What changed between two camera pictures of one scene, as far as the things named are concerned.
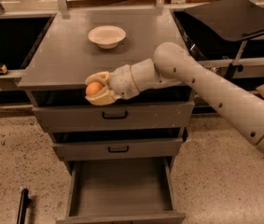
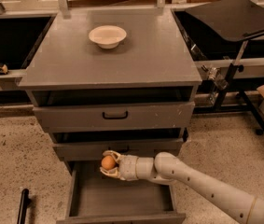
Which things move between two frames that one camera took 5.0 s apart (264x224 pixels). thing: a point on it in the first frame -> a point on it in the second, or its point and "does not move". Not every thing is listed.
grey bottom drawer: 121,190 does not move
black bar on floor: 24,203 does not move
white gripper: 122,81 -> 129,168
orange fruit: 94,88 -> 108,162
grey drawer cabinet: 123,152 does not move
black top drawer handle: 114,118 does not move
